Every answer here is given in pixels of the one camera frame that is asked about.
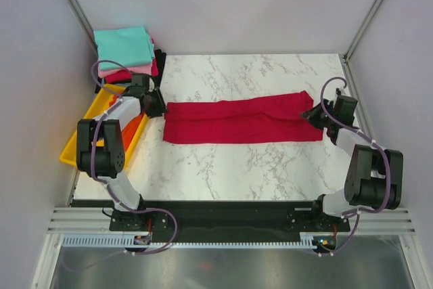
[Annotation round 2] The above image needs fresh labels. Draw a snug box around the right aluminium frame post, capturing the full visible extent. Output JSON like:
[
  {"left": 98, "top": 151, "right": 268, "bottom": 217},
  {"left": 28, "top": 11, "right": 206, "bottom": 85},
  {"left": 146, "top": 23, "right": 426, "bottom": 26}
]
[{"left": 343, "top": 0, "right": 385, "bottom": 62}]

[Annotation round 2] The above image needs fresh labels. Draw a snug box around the orange t-shirt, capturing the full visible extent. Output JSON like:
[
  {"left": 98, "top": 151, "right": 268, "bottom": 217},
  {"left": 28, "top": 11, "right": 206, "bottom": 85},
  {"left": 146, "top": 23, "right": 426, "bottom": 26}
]
[{"left": 106, "top": 97, "right": 143, "bottom": 150}]

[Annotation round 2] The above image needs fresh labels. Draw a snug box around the aluminium frame post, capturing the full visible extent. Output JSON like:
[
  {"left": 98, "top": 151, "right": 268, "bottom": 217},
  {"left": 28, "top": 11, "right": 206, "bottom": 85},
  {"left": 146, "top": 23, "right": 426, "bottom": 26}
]
[
  {"left": 66, "top": 0, "right": 97, "bottom": 53},
  {"left": 343, "top": 0, "right": 385, "bottom": 62}
]

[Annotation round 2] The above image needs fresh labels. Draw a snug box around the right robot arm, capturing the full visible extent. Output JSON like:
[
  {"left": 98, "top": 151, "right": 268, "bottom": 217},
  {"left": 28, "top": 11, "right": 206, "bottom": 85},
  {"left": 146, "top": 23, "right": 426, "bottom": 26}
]
[{"left": 301, "top": 95, "right": 403, "bottom": 220}]

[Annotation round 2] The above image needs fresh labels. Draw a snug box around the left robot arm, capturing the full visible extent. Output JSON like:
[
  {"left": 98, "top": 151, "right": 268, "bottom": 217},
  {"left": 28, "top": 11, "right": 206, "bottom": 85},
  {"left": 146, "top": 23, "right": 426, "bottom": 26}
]
[{"left": 76, "top": 74, "right": 168, "bottom": 231}]

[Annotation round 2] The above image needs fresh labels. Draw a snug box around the folded red t-shirt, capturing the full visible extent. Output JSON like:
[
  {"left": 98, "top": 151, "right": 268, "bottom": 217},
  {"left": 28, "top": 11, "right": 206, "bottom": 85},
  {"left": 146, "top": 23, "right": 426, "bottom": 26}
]
[{"left": 104, "top": 57, "right": 159, "bottom": 85}]

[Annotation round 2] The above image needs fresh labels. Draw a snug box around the folded black t-shirt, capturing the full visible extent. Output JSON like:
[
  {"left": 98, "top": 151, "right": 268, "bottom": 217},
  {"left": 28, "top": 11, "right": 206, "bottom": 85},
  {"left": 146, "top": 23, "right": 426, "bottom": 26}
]
[{"left": 97, "top": 49, "right": 166, "bottom": 86}]

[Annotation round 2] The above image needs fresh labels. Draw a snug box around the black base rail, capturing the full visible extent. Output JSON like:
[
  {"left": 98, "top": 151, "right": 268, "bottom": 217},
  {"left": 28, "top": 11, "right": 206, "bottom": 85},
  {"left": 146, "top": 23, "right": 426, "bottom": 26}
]
[{"left": 108, "top": 200, "right": 351, "bottom": 244}]

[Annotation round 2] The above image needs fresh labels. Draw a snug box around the aluminium front rail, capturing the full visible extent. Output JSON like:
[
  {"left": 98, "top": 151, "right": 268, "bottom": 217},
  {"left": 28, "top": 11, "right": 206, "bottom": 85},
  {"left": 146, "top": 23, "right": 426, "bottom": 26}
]
[{"left": 47, "top": 207, "right": 415, "bottom": 236}]

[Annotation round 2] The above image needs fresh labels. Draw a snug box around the folded grey-blue t-shirt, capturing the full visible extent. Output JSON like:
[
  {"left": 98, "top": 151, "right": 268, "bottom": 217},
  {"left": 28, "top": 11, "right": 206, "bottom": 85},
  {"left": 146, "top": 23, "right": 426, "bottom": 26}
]
[{"left": 117, "top": 82, "right": 131, "bottom": 87}]

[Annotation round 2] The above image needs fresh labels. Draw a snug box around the white slotted cable duct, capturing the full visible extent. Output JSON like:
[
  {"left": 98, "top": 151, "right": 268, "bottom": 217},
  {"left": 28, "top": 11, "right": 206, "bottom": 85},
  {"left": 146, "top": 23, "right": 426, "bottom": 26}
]
[{"left": 62, "top": 234, "right": 331, "bottom": 250}]

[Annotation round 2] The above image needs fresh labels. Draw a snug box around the crimson red t-shirt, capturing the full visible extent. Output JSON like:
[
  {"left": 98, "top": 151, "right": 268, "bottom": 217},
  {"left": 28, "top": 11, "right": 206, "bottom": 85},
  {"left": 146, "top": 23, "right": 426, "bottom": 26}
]
[{"left": 163, "top": 91, "right": 323, "bottom": 145}]

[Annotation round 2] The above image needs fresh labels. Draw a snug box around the left aluminium frame post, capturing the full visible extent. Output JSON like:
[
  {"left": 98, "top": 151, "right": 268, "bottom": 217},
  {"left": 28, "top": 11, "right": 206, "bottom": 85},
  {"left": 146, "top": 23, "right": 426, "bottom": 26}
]
[{"left": 66, "top": 0, "right": 97, "bottom": 53}]

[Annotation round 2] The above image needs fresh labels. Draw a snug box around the folded pink t-shirt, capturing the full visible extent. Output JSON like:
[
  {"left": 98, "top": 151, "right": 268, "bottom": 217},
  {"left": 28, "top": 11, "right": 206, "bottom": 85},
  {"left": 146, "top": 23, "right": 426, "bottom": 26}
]
[{"left": 97, "top": 64, "right": 153, "bottom": 79}]

